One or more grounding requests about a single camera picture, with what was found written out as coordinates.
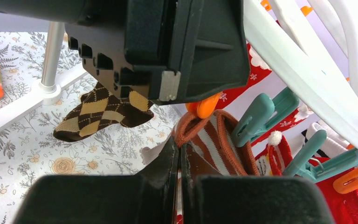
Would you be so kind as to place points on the floral patterned table mat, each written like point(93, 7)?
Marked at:
point(28, 149)

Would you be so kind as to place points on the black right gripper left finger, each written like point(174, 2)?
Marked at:
point(148, 197)

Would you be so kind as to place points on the red dotted sock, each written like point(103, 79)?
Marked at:
point(343, 207)

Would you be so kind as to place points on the white round clip hanger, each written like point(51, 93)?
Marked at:
point(326, 94)

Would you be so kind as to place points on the brown argyle sock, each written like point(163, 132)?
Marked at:
point(99, 109)

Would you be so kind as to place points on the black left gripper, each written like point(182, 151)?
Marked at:
point(169, 51)

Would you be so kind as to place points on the silver drying rack frame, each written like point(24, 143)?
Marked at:
point(48, 89)

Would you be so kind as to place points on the red white hanging sock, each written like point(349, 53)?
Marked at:
point(258, 71)

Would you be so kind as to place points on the small red hanging sock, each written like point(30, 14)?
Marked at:
point(297, 116)

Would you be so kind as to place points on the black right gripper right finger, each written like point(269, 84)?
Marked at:
point(282, 200)

